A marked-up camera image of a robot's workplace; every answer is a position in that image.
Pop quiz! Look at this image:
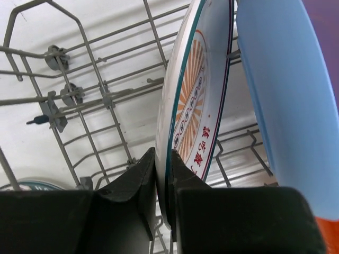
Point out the blue plate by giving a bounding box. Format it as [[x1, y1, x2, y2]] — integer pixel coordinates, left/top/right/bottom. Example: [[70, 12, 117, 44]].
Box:
[[237, 1, 338, 221]]

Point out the grey wire dish rack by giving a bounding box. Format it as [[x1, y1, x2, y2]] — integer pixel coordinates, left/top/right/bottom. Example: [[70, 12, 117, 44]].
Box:
[[0, 0, 279, 254]]

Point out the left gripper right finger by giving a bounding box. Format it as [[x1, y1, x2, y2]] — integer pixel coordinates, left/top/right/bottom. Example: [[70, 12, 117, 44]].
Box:
[[169, 151, 326, 253]]

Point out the orange plate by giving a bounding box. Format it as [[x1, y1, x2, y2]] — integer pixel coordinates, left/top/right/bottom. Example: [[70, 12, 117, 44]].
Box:
[[315, 217, 339, 254]]

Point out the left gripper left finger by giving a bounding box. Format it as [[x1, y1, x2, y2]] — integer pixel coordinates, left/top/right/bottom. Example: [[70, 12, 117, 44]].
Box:
[[1, 148, 156, 253]]

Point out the white plate teal rim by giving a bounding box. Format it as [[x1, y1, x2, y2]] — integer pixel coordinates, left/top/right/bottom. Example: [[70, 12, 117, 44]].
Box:
[[0, 179, 64, 192]]

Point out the white plate floral pattern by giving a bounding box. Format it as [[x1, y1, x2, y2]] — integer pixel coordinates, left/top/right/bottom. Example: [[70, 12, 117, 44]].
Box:
[[155, 1, 234, 226]]

